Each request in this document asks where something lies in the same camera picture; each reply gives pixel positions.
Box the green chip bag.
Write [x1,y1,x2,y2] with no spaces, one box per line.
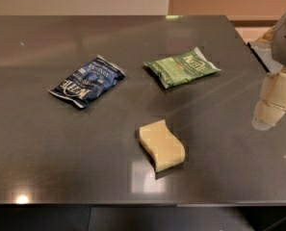
[144,47,220,89]

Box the yellow sponge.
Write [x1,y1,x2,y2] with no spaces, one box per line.
[139,119,186,172]

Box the blue chip bag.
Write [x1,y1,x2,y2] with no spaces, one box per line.
[49,55,125,109]

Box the grey side counter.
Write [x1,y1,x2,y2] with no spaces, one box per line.
[247,41,282,73]

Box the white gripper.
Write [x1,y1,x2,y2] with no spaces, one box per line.
[251,12,286,131]

